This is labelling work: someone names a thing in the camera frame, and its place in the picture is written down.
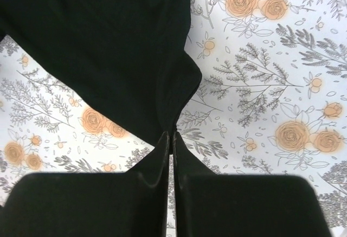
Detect black t-shirt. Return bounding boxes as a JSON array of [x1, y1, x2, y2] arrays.
[[1, 0, 202, 145]]

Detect floral patterned table mat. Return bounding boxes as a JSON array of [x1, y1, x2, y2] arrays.
[[1, 0, 346, 236]]

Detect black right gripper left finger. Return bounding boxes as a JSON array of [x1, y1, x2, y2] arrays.
[[1, 133, 170, 236]]

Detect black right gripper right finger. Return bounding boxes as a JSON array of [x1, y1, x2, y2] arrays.
[[172, 133, 331, 237]]

